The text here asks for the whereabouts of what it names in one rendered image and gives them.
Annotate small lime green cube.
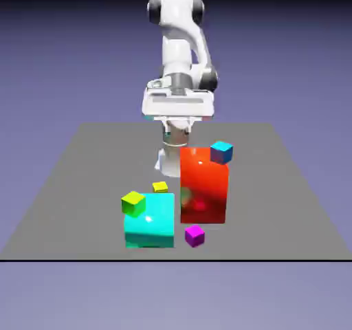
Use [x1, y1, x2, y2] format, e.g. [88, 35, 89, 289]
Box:
[120, 190, 146, 218]

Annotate small magenta cube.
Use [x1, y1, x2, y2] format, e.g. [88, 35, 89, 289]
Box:
[184, 224, 206, 248]

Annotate large cyan box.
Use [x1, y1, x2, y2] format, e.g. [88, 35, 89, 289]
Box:
[123, 192, 176, 250]

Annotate large red box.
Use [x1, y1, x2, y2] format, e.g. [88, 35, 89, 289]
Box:
[179, 146, 230, 225]

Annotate small yellow cube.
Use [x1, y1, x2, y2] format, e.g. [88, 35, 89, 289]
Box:
[152, 180, 169, 194]

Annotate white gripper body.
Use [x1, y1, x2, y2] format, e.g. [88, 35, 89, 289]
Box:
[141, 87, 215, 123]

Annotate small blue cube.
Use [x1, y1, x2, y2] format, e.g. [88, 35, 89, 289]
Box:
[210, 140, 234, 165]

